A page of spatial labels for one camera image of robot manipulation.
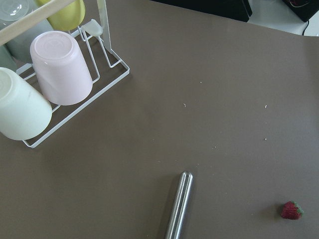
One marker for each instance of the white plastic cup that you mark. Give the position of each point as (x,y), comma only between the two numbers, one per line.
(24,112)

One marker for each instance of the pink plastic cup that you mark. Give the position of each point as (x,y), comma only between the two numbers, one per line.
(60,67)

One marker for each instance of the yellow plastic cup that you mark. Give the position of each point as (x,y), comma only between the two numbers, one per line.
(69,17)

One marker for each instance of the long black bar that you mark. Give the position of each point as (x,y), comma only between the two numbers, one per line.
(233,9)

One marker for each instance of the green plastic cup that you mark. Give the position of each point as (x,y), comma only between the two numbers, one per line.
(6,59)

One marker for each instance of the red strawberry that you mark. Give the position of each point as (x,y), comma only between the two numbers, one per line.
(291,211)

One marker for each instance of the grey plastic cup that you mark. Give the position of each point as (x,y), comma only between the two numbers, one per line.
(19,47)

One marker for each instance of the steel muddler with black tip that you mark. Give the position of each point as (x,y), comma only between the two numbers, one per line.
(179,207)

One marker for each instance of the white wire cup rack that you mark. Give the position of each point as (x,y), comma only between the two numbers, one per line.
(94,39)

